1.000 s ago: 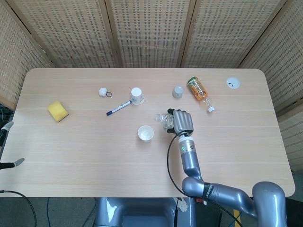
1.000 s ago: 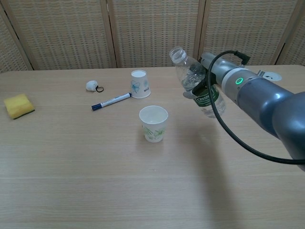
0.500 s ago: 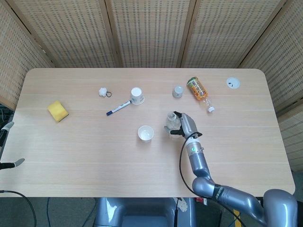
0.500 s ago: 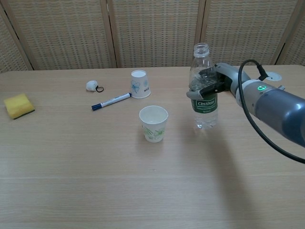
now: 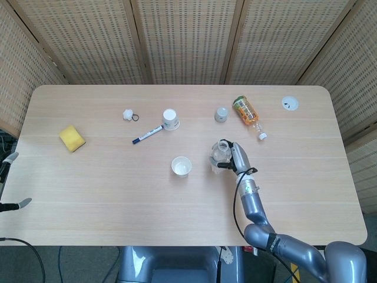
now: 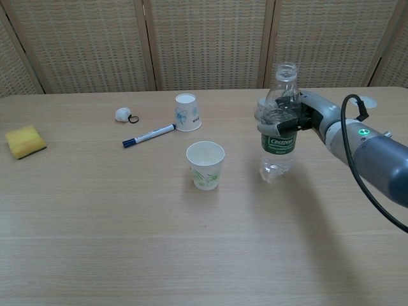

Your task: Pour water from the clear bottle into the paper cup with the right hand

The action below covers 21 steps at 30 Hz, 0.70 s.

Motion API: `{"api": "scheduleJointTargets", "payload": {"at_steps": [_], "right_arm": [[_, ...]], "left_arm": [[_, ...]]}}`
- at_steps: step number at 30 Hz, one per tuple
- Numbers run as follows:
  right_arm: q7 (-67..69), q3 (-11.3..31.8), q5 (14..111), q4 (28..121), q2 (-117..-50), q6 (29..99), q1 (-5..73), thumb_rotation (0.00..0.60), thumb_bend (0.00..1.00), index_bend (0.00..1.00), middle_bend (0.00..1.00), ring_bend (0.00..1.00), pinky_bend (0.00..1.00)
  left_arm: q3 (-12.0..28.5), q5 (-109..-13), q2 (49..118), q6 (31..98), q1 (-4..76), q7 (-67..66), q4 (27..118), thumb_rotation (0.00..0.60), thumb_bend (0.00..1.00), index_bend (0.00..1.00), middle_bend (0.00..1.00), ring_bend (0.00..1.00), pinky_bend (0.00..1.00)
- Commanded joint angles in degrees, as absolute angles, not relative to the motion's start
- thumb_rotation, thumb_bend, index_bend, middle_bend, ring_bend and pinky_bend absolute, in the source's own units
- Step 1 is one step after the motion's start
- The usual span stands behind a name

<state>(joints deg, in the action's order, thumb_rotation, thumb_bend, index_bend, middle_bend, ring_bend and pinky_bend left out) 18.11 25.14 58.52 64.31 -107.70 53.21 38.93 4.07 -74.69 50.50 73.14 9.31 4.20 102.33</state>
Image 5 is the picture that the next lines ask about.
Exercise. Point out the small white clip object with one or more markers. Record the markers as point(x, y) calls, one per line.
point(127, 115)

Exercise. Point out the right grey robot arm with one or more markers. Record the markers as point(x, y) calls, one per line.
point(250, 203)

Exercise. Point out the clear plastic bottle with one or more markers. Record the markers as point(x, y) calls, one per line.
point(219, 151)

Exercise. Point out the orange label drink bottle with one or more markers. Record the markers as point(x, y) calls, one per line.
point(246, 110)

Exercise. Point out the red and white box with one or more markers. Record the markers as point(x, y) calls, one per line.
point(250, 250)

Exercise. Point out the yellow kitchen sponge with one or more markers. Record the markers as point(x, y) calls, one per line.
point(72, 138)

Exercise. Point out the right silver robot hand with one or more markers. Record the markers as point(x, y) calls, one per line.
point(240, 157)

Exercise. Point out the paper cup with green print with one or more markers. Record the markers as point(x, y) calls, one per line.
point(181, 167)

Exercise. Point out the woven folding screen panel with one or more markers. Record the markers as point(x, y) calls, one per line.
point(20, 73)
point(88, 41)
point(279, 41)
point(353, 88)
point(188, 41)

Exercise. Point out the paper cup with blue print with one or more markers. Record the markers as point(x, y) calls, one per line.
point(171, 119)

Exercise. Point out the grey robot torso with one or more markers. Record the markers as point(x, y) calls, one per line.
point(176, 265)

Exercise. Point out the blue capped whiteboard marker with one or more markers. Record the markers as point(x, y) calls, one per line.
point(147, 135)

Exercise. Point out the small grey plastic cup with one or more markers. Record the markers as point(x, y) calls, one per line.
point(221, 115)

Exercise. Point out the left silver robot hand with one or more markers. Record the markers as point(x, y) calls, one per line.
point(20, 204)

